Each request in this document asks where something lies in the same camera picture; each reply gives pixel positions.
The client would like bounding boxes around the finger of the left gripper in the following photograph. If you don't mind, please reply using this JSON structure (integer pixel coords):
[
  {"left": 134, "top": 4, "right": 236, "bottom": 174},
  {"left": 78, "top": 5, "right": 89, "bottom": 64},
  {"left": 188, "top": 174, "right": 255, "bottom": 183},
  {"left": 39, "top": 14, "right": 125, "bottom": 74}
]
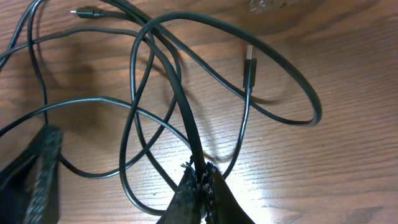
[{"left": 1, "top": 126, "right": 63, "bottom": 223}]

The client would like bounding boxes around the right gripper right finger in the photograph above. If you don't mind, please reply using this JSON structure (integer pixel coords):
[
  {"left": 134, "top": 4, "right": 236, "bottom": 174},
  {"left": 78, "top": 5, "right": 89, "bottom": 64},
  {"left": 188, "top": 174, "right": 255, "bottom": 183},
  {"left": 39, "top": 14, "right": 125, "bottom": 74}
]
[{"left": 203, "top": 162, "right": 254, "bottom": 224}]

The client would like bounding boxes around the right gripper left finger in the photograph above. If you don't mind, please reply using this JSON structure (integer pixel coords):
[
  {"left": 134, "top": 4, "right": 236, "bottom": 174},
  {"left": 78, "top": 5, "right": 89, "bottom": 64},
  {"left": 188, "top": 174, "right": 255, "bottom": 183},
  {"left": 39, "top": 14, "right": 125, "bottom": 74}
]
[{"left": 157, "top": 156, "right": 204, "bottom": 224}]

